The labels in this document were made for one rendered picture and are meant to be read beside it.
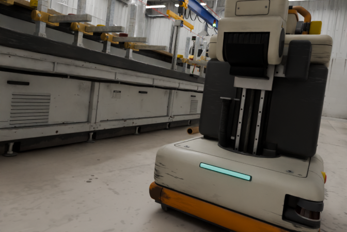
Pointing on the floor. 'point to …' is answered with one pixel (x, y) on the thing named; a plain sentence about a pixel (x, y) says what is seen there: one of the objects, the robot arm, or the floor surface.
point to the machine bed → (83, 97)
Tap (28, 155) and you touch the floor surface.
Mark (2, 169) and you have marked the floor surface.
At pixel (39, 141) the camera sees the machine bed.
